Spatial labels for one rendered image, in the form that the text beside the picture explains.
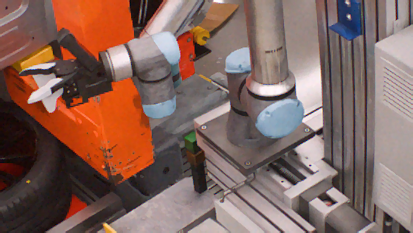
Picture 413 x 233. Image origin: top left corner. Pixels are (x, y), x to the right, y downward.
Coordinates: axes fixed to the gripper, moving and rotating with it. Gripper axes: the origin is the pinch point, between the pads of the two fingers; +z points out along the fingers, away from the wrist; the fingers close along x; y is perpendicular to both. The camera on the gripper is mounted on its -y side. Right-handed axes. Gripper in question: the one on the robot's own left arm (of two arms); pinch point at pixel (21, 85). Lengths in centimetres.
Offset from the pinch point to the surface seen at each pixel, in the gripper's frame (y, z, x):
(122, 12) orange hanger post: 11, -34, 49
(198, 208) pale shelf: 74, -42, 41
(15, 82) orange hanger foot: 47, -1, 105
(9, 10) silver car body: 18, -5, 98
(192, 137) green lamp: 52, -45, 45
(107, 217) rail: 82, -17, 63
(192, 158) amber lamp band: 59, -44, 44
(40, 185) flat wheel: 66, 1, 67
